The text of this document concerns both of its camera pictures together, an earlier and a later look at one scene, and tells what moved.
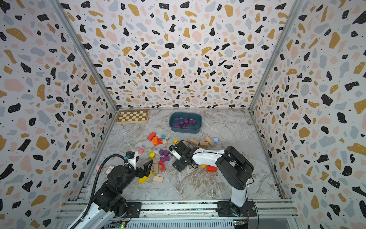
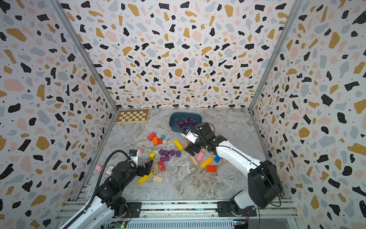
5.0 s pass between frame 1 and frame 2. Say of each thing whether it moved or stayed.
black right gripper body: moved
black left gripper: stayed
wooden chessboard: stayed
